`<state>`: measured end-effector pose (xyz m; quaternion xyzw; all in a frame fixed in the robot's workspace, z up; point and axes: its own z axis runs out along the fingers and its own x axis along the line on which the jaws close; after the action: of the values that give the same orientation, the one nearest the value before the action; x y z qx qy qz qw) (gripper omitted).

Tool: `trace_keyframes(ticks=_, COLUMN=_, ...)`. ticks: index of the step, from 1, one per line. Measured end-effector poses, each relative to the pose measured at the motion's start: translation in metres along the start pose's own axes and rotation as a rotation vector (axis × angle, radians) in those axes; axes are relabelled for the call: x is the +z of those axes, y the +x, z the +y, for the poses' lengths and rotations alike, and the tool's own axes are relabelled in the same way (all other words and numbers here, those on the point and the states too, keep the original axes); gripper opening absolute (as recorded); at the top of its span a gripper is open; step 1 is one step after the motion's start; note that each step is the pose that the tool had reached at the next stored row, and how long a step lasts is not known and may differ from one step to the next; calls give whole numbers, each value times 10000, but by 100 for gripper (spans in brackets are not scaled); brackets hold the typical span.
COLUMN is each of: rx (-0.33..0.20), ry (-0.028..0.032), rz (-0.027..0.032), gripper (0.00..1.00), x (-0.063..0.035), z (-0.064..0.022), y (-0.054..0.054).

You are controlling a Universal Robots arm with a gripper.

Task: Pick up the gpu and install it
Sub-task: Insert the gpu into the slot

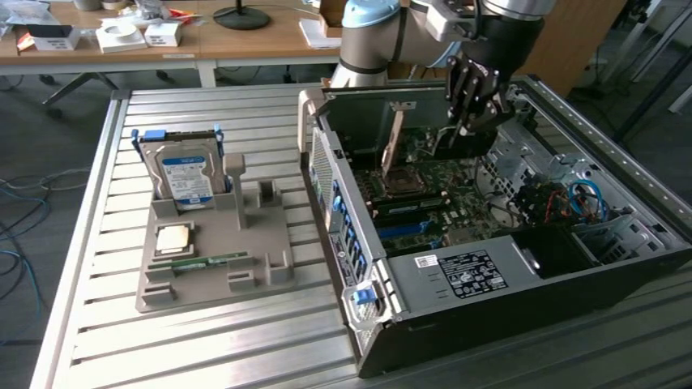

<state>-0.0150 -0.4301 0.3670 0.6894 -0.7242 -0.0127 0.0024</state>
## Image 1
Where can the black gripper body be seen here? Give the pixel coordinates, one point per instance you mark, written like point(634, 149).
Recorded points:
point(514, 44)

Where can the graphics card with metal bracket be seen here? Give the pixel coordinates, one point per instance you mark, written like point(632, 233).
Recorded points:
point(464, 146)

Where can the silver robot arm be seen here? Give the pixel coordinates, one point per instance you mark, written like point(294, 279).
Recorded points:
point(367, 44)

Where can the wooden cabinet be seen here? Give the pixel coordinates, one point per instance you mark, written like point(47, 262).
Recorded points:
point(584, 40)

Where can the CPU socket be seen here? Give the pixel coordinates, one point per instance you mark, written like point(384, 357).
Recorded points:
point(406, 182)

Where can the installed dark RAM stick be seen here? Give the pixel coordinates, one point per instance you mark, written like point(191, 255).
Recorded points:
point(411, 204)

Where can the green motherboard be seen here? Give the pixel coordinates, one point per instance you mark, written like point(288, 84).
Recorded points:
point(459, 219)

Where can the white paper stack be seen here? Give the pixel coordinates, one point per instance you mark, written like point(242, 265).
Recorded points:
point(319, 36)

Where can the cardboard box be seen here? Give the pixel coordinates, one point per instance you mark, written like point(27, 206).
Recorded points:
point(331, 14)

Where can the wooden desk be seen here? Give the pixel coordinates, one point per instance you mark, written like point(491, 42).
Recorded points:
point(259, 44)
point(82, 56)

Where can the metal disk bay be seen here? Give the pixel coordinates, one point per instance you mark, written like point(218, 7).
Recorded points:
point(622, 239)

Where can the black lamp base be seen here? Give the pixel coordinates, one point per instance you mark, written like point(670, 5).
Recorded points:
point(240, 20)

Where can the grey power supply unit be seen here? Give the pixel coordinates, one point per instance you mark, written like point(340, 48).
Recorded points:
point(422, 283)

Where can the blue case latch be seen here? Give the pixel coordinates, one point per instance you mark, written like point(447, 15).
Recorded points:
point(363, 296)

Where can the orange packet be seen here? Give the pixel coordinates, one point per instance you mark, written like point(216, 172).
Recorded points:
point(184, 16)

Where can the hard disk in blue caddy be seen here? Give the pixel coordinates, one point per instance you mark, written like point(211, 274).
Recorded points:
point(187, 178)

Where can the black open PC case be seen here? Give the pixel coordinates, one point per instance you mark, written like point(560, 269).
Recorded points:
point(487, 324)

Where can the white labelled box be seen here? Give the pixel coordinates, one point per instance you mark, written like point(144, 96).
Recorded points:
point(162, 36)

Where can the grey parts rack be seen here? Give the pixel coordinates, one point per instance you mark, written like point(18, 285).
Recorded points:
point(216, 239)

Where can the green RAM stick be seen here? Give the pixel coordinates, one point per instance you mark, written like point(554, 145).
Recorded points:
point(200, 261)

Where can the CPU chip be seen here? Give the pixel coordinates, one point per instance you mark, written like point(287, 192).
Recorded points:
point(172, 240)

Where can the white box with round hole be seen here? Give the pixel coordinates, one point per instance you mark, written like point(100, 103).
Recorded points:
point(122, 40)

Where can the tape roll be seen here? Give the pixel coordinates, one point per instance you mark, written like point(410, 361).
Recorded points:
point(114, 5)

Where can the grey cup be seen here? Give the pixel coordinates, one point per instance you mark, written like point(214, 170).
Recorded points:
point(87, 5)

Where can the black and white box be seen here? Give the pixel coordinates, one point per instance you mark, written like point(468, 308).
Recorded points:
point(54, 38)

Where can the red brown flat item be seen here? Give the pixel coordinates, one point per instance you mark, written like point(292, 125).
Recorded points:
point(24, 42)

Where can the clear plastic bag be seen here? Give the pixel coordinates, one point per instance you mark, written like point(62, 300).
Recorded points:
point(27, 14)

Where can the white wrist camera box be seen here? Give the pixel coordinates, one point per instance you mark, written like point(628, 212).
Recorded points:
point(443, 20)

